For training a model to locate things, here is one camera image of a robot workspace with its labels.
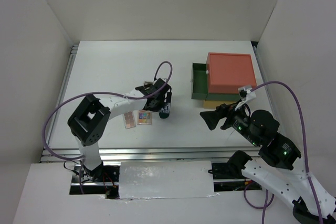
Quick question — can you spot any purple cable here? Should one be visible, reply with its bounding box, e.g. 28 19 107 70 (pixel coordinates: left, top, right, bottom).
43 61 173 195
243 81 325 224

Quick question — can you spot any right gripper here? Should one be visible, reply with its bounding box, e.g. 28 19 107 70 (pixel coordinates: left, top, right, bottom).
198 98 260 145

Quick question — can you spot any white taped front panel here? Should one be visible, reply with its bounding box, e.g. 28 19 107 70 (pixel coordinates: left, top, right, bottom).
119 161 216 199

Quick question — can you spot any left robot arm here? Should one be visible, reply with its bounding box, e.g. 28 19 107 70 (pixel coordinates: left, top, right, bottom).
67 78 172 182

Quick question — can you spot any aluminium front rail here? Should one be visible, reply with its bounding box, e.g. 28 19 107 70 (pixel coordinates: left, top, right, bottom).
39 146 263 163

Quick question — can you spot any aluminium rail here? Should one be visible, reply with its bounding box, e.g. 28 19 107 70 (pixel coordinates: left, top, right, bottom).
42 44 79 146
39 146 263 163

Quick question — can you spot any nude eyeshadow palette vertical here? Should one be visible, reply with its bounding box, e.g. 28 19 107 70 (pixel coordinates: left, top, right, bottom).
123 111 136 129

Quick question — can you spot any brown eyeshadow palette horizontal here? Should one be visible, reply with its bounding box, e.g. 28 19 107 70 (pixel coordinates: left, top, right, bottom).
143 81 153 86

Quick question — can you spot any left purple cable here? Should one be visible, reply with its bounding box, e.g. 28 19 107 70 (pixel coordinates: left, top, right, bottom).
43 61 173 195

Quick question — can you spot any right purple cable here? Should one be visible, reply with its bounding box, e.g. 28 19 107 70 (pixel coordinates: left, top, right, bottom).
243 81 325 224

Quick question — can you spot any colourful square eyeshadow palette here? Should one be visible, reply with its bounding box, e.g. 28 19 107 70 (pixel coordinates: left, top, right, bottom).
138 110 152 125

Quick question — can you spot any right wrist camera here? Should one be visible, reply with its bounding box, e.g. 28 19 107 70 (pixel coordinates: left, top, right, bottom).
235 86 256 111

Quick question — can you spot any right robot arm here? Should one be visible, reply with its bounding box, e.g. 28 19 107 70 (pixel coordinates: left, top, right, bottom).
200 103 335 223

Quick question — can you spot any aluminium left rail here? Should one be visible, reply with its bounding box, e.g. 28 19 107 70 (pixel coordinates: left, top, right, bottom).
42 44 79 146

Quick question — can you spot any yellow bottom drawer unit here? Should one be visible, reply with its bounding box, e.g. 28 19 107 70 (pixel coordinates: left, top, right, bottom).
203 100 236 109

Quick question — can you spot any green drawer unit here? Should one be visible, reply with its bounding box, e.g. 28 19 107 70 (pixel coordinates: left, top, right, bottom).
191 63 240 102

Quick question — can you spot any salmon top drawer unit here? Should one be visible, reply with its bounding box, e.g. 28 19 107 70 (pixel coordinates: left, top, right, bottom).
206 52 257 94

